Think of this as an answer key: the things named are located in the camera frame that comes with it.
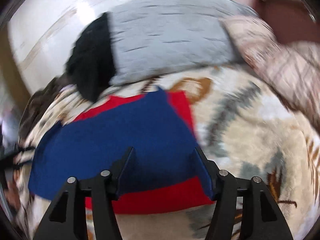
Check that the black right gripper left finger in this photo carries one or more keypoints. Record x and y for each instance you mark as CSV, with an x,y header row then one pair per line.
x,y
65,217

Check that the leaf pattern fleece blanket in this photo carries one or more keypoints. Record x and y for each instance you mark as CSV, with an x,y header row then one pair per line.
x,y
239,123

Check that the grey quilted pillow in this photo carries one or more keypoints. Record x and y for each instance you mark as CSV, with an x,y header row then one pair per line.
x,y
156,37

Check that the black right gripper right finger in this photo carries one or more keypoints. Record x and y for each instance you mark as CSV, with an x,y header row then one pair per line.
x,y
261,217

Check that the red and blue knit garment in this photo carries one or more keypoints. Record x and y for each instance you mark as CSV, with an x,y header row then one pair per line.
x,y
162,176

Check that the dark brown fuzzy cloth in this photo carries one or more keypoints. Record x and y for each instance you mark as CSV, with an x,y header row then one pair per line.
x,y
38,104

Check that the black garment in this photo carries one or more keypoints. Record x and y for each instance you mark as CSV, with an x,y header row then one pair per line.
x,y
91,65

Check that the beige striped patterned pillow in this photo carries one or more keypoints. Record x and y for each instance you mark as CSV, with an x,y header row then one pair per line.
x,y
292,70

